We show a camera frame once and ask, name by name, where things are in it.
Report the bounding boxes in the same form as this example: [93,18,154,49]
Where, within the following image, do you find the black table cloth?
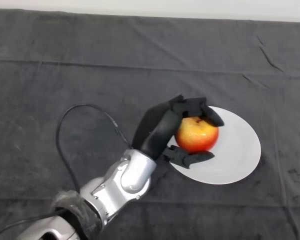
[0,8,300,240]

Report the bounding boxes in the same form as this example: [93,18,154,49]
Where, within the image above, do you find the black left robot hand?
[131,94,225,170]

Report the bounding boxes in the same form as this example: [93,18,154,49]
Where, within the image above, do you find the red yellow apple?
[175,115,220,154]

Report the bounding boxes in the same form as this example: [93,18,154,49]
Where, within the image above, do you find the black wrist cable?
[0,103,135,240]

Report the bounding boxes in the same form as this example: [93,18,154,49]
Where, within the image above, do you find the white round plate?
[169,105,262,186]

